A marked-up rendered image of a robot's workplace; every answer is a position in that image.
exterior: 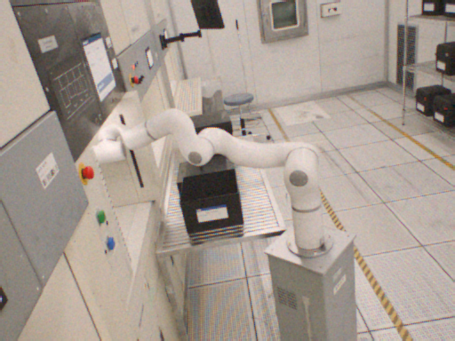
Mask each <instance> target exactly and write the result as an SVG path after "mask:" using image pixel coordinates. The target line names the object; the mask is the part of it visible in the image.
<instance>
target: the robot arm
mask: <svg viewBox="0 0 455 341"><path fill-rule="evenodd" d="M168 134H171V135H172V136H173V137H174V138H175V139H176V142H177V144H178V147H179V148H180V152H181V154H182V155H183V156H184V157H185V159H186V160H187V161H188V162H189V163H193V164H194V165H196V166H202V165H204V164H206V163H208V162H209V161H210V160H211V158H212V156H213V155H215V154H219V155H224V156H226V157H227V159H228V160H230V161H231V162H232V163H235V164H237V165H240V166H244V167H248V168H260V169H266V168H284V169H283V181H284V185H285V187H286V189H287V190H288V194H289V195H290V198H291V214H292V223H293V230H294V233H292V234H291V235H290V236H289V237H288V241H287V246H288V250H290V251H291V252H292V253H293V254H295V255H298V256H302V257H306V258H312V257H318V256H320V255H323V254H325V253H327V252H328V251H330V250H331V247H332V246H333V239H332V238H331V235H330V234H328V233H327V232H326V231H324V230H323V206H322V197H321V192H320V190H319V188H318V163H319V159H320V157H319V154H318V150H317V149H316V148H315V147H314V146H312V145H311V144H309V143H307V142H282V143H274V144H264V143H258V142H250V141H245V140H242V139H239V138H235V137H233V136H232V135H231V134H229V133H227V132H226V131H223V130H222V129H216V128H207V129H203V130H202V131H201V132H200V133H198V134H196V131H195V128H194V125H193V121H191V119H190V118H189V117H188V116H187V115H186V114H185V113H184V112H181V111H179V110H178V109H176V108H170V109H167V110H165V111H163V112H161V113H159V114H158V115H154V116H153V117H151V118H149V120H146V121H145V122H143V123H141V124H138V125H137V126H136V127H134V128H132V129H131V128H129V127H128V126H126V125H124V124H120V123H114V124H110V125H109V126H107V127H106V128H104V129H101V131H100V132H99V134H98V142H99V144H98V145H97V146H92V147H93V150H94V152H95V154H96V155H97V160H98V163H99V164H103V163H114V162H118V161H122V160H125V159H126V157H127V152H126V148H125V146H124V143H125V145H126V146H127V147H128V148H129V149H130V150H132V151H135V150H138V149H141V148H142V147H145V146H147V145H149V144H150V143H152V142H155V141H157V140H159V139H160V138H163V137H165V136H167V135H168ZM121 135H122V137H123V138H124V142H122V141H119V142H116V139H117V138H118V137H119V136H121Z"/></svg>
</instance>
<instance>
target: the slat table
mask: <svg viewBox="0 0 455 341"><path fill-rule="evenodd" d="M239 139H242V140H245V141H250V142H254V141H253V137H252V135H247V136H242V137H239ZM182 159H183V160H182ZM183 161H184V162H187V160H186V159H185V157H184V156H183V155H182V154H181V152H180V148H174V149H173V150H172V159H171V164H170V169H169V173H168V178H167V187H166V191H165V196H164V204H163V213H162V217H161V222H160V227H159V232H158V241H157V245H156V258H157V260H158V265H159V267H160V270H161V273H162V275H163V280H164V284H165V287H166V286H171V287H172V292H173V293H171V294H168V293H167V295H168V297H169V299H170V301H171V307H172V311H173V313H174V316H175V321H176V323H177V326H178V329H179V333H180V338H181V340H182V341H189V340H188V333H187V328H188V264H189V252H191V251H196V250H207V249H211V248H215V247H219V246H228V245H232V244H237V243H240V242H251V241H256V240H259V239H264V238H268V237H270V242H271V244H272V243H273V242H274V239H273V237H276V236H281V235H282V234H283V233H284V232H285V231H286V230H287V228H286V225H285V223H284V222H283V216H282V214H281V211H280V210H279V206H278V204H277V202H276V199H275V194H274V193H273V190H272V188H271V186H270V182H269V181H268V178H267V175H266V171H265V169H260V168H248V167H244V166H240V165H237V164H235V163H232V162H231V161H230V160H228V159H227V165H228V168H229V169H233V168H235V169H236V171H235V172H236V176H237V182H238V185H239V187H240V188H239V190H240V189H242V190H240V194H242V195H240V198H241V203H242V202H244V203H242V206H244V207H242V209H244V210H243V218H245V220H244V221H248V222H244V224H243V225H240V226H239V227H235V226H232V227H234V228H232V227H228V228H227V229H223V228H219V229H223V230H219V229H214V230H210V231H205V232H201V234H199V233H192V234H193V235H192V234H188V233H187V229H186V227H185V226H184V225H185V224H183V223H185V220H184V218H182V217H183V216H182V215H181V214H182V212H181V210H180V204H178V203H180V199H179V198H180V194H179V190H178V188H177V185H176V184H175V183H176V180H177V176H178V173H177V172H178V171H179V166H180V163H184V162H183ZM230 167H231V168H230ZM241 167H242V168H241ZM240 169H241V170H240ZM252 169H253V170H252ZM175 171H176V172H175ZM247 174H249V175H247ZM244 181H245V182H244ZM253 182H255V183H253ZM249 183H250V184H249ZM262 183H263V184H262ZM245 184H247V185H245ZM175 187H176V188H175ZM253 187H254V188H253ZM249 188H250V189H249ZM262 188H264V189H262ZM254 189H256V190H254ZM251 190H252V191H251ZM265 190H266V191H265ZM246 191H249V192H246ZM261 191H262V192H261ZM175 192H176V193H175ZM172 194H173V195H172ZM256 194H257V195H256ZM252 195H253V196H252ZM177 196H178V197H177ZM248 196H249V197H248ZM262 196H265V197H262ZM172 197H174V198H172ZM251 198H253V199H251ZM266 198H268V199H266ZM174 199H176V200H174ZM248 199H249V200H248ZM262 199H265V200H262ZM243 200H244V201H243ZM255 201H256V202H255ZM254 203H257V204H254ZM174 204H176V205H174ZM250 204H252V205H250ZM267 204H269V205H267ZM263 205H265V206H263ZM172 207H174V208H172ZM251 207H253V208H251ZM268 207H270V208H268ZM264 208H265V209H264ZM252 210H253V211H252ZM270 210H271V211H270ZM178 211H180V212H178ZM244 211H245V212H244ZM174 212H176V213H174ZM257 212H259V213H257ZM170 213H171V214H170ZM253 213H255V214H253ZM270 213H274V214H270ZM267 214H269V215H267ZM178 215H180V216H178ZM245 215H247V216H245ZM170 216H171V217H170ZM254 216H257V217H254ZM273 216H274V217H273ZM270 217H272V218H270ZM174 218H176V219H174ZM170 219H171V220H170ZM257 219H259V220H257ZM178 220H180V221H178ZM268 220H270V221H268ZM174 221H176V222H174ZM170 222H172V223H170ZM260 222H262V223H260ZM167 223H168V224H167ZM256 223H258V224H256ZM275 223H277V224H275ZM175 224H177V225H175ZM248 224H249V225H248ZM171 225H173V226H171ZM244 225H247V226H244ZM263 225H265V226H263ZM181 226H183V227H181ZM255 226H257V227H255ZM275 226H278V227H275ZM176 227H178V228H176ZM271 227H275V228H271ZM168 228H170V229H168ZM243 228H246V229H243ZM263 228H266V229H263ZM182 229H184V230H182ZM239 229H242V230H239ZM259 229H263V230H259ZM178 230H180V231H178ZM215 230H219V231H215ZM236 230H238V231H236ZM255 230H259V231H255ZM174 231H176V232H174ZM212 231H214V232H212ZM231 231H234V232H231ZM170 232H172V233H170ZM207 232H210V233H207ZM228 232H230V233H228ZM247 232H250V233H247ZM181 233H183V234H181ZM219 233H222V234H219ZM239 233H242V234H239ZM172 234H175V235H172ZM211 234H214V235H211ZM231 234H236V235H231ZM168 235H172V236H168ZM206 235H211V236H206ZM228 235H231V236H228ZM166 236H167V237H166ZM183 236H186V237H183ZM203 236H206V237H203ZM223 236H227V237H223ZM175 237H178V238H175ZM195 237H197V238H195ZM214 237H219V238H214ZM172 238H174V239H172ZM192 238H194V239H192ZM211 238H214V239H211ZM167 239H170V240H167ZM206 239H210V240H206ZM182 240H185V241H182ZM203 240H206V241H203ZM179 241H181V242H179ZM199 241H202V242H199ZM167 242H169V243H167ZM182 243H186V244H182ZM179 244H182V245H179ZM174 245H179V246H174ZM166 246H171V247H166ZM165 247H166V248H165ZM183 253H186V266H185V283H184V313H183V317H182V315H181V312H180V305H179V303H178V299H177V298H176V295H175V290H174V287H173V285H172V280H171V275H170V273H169V269H168V267H167V262H166V259H165V257H167V256H171V255H179V254H183Z"/></svg>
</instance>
